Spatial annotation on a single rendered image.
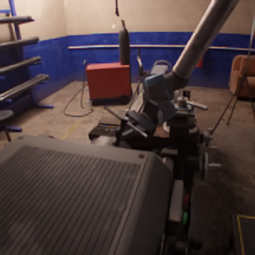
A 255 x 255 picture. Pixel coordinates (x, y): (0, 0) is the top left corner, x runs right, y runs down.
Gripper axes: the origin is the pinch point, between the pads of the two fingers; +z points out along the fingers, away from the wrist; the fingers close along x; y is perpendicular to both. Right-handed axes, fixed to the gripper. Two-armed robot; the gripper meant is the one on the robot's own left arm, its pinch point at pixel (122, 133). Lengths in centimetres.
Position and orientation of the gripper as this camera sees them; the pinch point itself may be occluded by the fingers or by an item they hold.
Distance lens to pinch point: 73.4
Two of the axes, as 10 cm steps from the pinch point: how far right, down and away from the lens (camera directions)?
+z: -6.4, 3.2, -6.9
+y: -2.4, 7.7, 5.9
